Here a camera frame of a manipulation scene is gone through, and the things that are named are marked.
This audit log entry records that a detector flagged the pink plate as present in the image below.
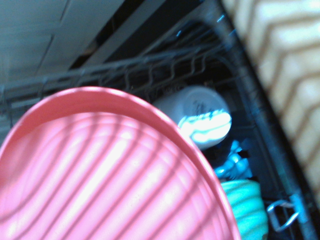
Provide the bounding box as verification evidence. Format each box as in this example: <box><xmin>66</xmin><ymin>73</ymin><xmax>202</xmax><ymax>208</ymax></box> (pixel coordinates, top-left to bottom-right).
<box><xmin>0</xmin><ymin>86</ymin><xmax>242</xmax><ymax>240</ymax></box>

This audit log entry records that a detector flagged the white mug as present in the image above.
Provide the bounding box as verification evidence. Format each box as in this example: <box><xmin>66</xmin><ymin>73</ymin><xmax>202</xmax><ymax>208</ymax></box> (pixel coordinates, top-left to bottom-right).
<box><xmin>151</xmin><ymin>85</ymin><xmax>233</xmax><ymax>151</ymax></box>

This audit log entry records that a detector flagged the light blue plastic item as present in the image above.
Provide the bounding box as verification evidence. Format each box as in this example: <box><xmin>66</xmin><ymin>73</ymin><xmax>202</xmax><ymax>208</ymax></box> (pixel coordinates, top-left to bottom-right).
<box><xmin>214</xmin><ymin>139</ymin><xmax>253</xmax><ymax>181</ymax></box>

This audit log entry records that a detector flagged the green ribbed bowl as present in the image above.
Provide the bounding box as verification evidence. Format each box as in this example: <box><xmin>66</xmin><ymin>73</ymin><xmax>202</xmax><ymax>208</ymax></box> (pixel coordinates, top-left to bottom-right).
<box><xmin>219</xmin><ymin>179</ymin><xmax>270</xmax><ymax>240</ymax></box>

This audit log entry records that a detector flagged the chevron pattern towel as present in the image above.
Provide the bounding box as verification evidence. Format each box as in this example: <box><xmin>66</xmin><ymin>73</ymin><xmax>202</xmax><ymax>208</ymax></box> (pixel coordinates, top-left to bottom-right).
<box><xmin>221</xmin><ymin>0</ymin><xmax>320</xmax><ymax>208</ymax></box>

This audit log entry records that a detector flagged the white kitchen cabinet unit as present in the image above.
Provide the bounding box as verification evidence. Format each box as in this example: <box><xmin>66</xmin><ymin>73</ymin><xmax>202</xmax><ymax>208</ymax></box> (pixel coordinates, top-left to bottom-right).
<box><xmin>0</xmin><ymin>0</ymin><xmax>131</xmax><ymax>83</ymax></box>

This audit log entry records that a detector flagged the wire dishwasher rack with dishes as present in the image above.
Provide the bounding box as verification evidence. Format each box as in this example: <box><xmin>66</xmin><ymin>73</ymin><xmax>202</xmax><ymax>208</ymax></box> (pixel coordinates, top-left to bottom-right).
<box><xmin>0</xmin><ymin>14</ymin><xmax>320</xmax><ymax>240</ymax></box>

